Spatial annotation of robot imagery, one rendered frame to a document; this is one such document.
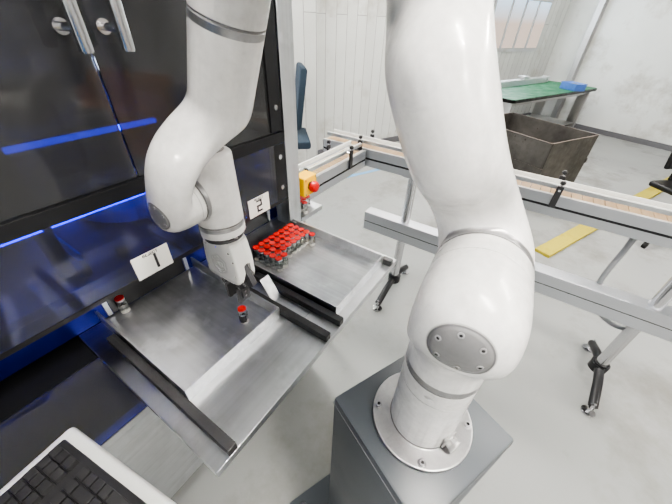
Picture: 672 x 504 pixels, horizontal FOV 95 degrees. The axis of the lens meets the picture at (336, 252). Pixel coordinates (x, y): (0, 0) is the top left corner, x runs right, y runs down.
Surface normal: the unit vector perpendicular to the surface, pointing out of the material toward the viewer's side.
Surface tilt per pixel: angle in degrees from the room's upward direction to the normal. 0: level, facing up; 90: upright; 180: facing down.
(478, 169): 89
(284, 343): 0
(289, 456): 0
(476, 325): 56
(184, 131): 46
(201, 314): 0
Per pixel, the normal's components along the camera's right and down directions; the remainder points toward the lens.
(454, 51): -0.14, 0.18
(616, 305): -0.56, 0.49
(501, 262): 0.16, -0.74
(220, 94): 0.20, 0.77
